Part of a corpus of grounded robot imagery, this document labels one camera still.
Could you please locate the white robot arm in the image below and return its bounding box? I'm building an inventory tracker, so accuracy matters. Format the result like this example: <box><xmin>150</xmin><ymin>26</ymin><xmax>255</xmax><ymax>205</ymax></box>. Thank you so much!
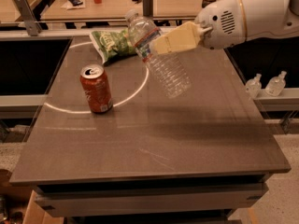
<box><xmin>149</xmin><ymin>0</ymin><xmax>299</xmax><ymax>54</ymax></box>

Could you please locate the clear plastic water bottle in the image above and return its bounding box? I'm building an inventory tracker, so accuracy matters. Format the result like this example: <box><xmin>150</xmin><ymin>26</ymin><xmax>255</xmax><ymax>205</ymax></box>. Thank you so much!
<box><xmin>125</xmin><ymin>9</ymin><xmax>191</xmax><ymax>98</ymax></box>

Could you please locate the green chip bag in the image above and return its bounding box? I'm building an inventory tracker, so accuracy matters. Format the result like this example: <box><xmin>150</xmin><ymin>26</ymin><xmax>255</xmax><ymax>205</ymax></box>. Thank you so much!
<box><xmin>90</xmin><ymin>29</ymin><xmax>136</xmax><ymax>64</ymax></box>

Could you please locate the small clear bottle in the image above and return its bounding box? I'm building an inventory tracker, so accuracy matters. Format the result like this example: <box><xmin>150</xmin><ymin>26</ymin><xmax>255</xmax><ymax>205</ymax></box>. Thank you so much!
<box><xmin>265</xmin><ymin>71</ymin><xmax>287</xmax><ymax>96</ymax></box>
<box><xmin>245</xmin><ymin>74</ymin><xmax>262</xmax><ymax>99</ymax></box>

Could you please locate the small clear bottle right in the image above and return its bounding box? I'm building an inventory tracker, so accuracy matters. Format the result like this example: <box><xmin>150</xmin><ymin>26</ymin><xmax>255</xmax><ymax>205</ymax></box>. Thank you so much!
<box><xmin>265</xmin><ymin>71</ymin><xmax>287</xmax><ymax>96</ymax></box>

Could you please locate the black mesh cup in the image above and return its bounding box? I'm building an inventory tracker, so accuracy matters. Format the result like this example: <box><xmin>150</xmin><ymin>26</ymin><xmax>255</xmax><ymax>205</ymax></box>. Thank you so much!
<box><xmin>202</xmin><ymin>0</ymin><xmax>217</xmax><ymax>7</ymax></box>

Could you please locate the red soda can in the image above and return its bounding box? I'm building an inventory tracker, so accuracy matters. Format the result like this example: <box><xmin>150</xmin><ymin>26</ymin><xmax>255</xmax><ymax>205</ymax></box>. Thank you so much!
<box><xmin>80</xmin><ymin>64</ymin><xmax>113</xmax><ymax>113</ymax></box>

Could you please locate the grey metal bracket left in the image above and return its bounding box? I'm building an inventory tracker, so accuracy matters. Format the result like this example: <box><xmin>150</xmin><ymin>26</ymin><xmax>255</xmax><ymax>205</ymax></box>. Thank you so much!
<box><xmin>14</xmin><ymin>0</ymin><xmax>41</xmax><ymax>36</ymax></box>

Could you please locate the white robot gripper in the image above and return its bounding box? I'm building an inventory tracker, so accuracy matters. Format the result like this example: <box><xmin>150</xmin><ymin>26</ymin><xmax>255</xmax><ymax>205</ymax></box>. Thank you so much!
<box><xmin>149</xmin><ymin>0</ymin><xmax>246</xmax><ymax>55</ymax></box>

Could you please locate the grey table drawer frame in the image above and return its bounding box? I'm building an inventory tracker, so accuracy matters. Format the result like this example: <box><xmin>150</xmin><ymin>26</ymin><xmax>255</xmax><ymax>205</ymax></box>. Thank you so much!
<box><xmin>33</xmin><ymin>172</ymin><xmax>271</xmax><ymax>224</ymax></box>

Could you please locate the wooden background desk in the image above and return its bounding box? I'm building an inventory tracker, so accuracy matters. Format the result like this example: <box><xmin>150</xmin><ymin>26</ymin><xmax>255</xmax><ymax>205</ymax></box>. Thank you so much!
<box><xmin>0</xmin><ymin>0</ymin><xmax>241</xmax><ymax>24</ymax></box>

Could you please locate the grey metal bracket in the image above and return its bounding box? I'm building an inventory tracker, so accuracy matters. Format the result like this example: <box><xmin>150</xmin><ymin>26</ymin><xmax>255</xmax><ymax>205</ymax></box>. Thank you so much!
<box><xmin>142</xmin><ymin>0</ymin><xmax>153</xmax><ymax>18</ymax></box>
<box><xmin>14</xmin><ymin>0</ymin><xmax>41</xmax><ymax>36</ymax></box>

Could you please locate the grey metal bracket middle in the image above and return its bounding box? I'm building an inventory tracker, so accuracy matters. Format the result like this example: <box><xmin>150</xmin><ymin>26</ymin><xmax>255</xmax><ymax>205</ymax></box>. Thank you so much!
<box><xmin>142</xmin><ymin>0</ymin><xmax>153</xmax><ymax>18</ymax></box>

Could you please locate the small clear bottle left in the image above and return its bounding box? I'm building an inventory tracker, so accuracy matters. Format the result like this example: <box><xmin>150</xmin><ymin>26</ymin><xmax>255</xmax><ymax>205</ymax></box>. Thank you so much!
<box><xmin>245</xmin><ymin>74</ymin><xmax>262</xmax><ymax>99</ymax></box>

